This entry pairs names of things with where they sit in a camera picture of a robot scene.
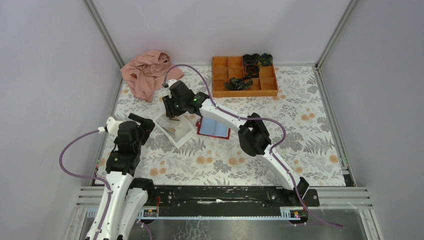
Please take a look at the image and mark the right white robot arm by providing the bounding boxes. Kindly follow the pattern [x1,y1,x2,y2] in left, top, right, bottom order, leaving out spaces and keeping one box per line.
[162,79,310,206]

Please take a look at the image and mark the dark rolled belt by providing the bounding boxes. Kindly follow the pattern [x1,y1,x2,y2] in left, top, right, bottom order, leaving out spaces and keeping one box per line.
[244,64,260,78]

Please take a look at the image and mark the black rolled belt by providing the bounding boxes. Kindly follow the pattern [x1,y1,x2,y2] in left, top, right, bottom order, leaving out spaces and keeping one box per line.
[242,53,260,67]

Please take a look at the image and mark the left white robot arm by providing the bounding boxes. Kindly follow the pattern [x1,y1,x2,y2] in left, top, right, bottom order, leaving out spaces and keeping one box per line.
[85,113,155,240]

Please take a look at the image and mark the orange compartment tray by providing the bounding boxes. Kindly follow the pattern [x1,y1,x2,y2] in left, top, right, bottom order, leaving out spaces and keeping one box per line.
[211,56,279,98]

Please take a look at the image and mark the pink crumpled cloth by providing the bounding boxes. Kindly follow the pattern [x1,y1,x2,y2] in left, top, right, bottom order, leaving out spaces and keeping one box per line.
[120,50,185,102]

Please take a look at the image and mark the floral table mat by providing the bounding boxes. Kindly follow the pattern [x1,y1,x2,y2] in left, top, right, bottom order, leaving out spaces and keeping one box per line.
[93,65,347,187]

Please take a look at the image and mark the green rolled belt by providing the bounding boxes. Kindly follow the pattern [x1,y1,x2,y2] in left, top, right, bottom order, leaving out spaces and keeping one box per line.
[258,53,273,67]

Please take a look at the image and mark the camouflage rolled belt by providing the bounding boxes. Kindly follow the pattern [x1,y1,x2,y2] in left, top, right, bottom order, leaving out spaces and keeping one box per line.
[224,76,254,91]

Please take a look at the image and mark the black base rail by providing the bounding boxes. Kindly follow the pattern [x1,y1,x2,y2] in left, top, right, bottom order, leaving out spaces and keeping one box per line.
[135,185,320,219]

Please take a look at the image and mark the white plastic card box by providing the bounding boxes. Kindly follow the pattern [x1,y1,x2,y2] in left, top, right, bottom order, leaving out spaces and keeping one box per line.
[153,113,196,149]

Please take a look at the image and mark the red card holder wallet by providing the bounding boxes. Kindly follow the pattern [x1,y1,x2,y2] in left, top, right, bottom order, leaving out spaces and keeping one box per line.
[196,117,231,140]

